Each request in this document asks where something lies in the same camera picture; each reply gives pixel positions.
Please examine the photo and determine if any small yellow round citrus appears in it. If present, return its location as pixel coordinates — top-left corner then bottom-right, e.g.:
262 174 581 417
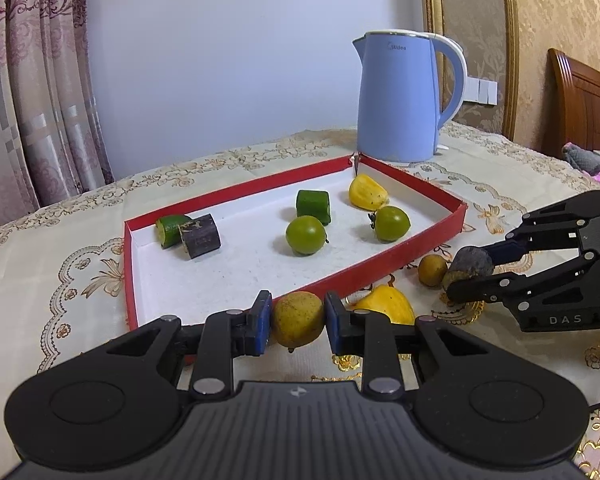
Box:
418 254 450 289

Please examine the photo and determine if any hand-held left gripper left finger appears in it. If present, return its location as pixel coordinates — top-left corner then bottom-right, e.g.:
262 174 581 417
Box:
102 290 274 402

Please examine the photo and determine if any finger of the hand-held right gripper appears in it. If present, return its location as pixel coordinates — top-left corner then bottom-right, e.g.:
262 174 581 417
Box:
444 254 597 312
484 191 588 265

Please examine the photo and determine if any wooden headboard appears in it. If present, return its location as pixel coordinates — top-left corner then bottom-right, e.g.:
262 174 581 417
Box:
540 49 600 158

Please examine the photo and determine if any blue electric kettle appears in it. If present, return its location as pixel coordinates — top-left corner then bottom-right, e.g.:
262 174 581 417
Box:
351 30 467 163

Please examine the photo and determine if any yellow lemon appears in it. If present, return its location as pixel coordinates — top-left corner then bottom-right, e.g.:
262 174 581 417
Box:
271 291 326 352

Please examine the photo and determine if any pink patterned curtain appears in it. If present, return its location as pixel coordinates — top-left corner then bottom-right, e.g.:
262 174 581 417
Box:
0 0 116 226

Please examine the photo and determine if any red shallow cardboard box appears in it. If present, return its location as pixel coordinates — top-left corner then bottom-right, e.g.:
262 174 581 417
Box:
124 152 467 331

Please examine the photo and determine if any white wall switch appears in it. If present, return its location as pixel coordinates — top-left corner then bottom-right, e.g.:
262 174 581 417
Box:
467 77 498 106

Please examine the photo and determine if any green lime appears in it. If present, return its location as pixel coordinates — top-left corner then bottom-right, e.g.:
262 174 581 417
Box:
285 215 327 256
370 205 411 243

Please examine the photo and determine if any grey cloth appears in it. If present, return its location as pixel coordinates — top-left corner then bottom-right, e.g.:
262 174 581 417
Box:
561 142 600 176

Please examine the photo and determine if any green cucumber piece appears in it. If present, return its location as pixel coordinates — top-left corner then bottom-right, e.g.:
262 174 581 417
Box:
295 189 332 226
155 214 193 251

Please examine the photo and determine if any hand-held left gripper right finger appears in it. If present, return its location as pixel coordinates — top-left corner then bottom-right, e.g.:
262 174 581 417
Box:
324 290 487 401

